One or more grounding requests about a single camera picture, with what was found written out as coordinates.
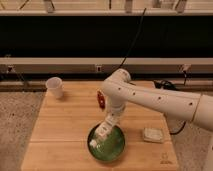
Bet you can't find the black power cable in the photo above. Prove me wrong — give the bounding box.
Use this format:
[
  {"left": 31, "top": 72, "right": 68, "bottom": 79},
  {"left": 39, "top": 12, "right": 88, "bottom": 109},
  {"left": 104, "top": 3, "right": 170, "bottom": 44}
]
[{"left": 118, "top": 7, "right": 147, "bottom": 69}]

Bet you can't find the green ceramic bowl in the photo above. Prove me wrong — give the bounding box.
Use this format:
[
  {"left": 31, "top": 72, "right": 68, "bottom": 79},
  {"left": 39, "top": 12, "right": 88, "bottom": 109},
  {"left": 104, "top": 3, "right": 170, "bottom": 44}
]
[{"left": 87, "top": 125, "right": 125, "bottom": 162}]

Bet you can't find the white plastic bottle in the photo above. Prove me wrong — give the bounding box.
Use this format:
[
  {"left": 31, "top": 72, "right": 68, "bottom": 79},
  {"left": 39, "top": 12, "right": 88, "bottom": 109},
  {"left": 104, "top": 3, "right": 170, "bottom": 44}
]
[{"left": 89, "top": 122, "right": 112, "bottom": 148}]

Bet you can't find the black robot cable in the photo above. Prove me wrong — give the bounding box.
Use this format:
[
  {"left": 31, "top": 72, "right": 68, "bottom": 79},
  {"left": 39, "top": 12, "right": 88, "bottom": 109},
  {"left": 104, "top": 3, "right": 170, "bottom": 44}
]
[{"left": 153, "top": 79, "right": 188, "bottom": 136}]

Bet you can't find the red small object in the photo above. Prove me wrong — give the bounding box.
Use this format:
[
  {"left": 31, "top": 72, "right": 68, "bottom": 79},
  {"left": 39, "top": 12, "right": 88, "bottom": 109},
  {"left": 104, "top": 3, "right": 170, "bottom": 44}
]
[{"left": 97, "top": 91, "right": 105, "bottom": 109}]

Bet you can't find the wall power outlet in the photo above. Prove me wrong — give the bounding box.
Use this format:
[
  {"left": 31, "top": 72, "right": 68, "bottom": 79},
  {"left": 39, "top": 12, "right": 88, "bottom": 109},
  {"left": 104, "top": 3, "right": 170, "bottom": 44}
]
[{"left": 97, "top": 66, "right": 102, "bottom": 72}]

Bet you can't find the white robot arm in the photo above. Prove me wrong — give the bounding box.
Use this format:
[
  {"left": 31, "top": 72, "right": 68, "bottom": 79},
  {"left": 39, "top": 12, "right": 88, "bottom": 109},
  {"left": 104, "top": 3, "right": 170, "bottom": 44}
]
[{"left": 100, "top": 69, "right": 213, "bottom": 171}]

